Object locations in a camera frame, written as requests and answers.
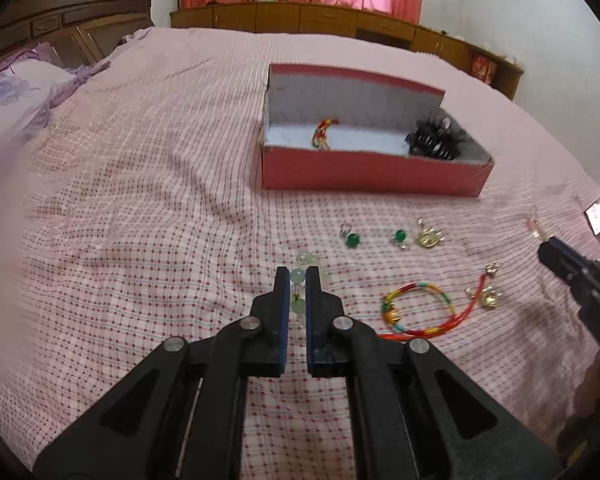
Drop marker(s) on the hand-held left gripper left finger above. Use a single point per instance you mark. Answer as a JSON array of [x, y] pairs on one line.
[[281, 310]]

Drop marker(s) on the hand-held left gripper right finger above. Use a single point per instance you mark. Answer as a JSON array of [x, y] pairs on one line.
[[311, 320]]

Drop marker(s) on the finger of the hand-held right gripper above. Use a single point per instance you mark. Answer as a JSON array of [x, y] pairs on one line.
[[557, 257]]

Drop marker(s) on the red cardboard box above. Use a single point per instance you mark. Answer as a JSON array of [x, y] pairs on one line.
[[355, 175]]

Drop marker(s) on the person's right hand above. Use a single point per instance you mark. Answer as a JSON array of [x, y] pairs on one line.
[[592, 390]]

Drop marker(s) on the small pale pink trinket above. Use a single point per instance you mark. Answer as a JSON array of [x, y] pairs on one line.
[[536, 227]]

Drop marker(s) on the green gem earring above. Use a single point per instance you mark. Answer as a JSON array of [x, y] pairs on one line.
[[399, 236], [351, 238]]

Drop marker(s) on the pink checked bedspread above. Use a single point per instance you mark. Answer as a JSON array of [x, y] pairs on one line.
[[155, 210]]

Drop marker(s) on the black feather hair accessory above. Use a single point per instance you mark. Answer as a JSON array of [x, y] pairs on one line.
[[430, 140]]

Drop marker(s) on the long wooden cabinet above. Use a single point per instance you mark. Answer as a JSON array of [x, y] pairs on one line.
[[305, 17]]

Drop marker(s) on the purple floral pillow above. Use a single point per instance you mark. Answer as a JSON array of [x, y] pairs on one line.
[[20, 95]]

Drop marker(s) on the dark wooden headboard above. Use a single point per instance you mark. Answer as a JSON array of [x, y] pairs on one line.
[[80, 15]]

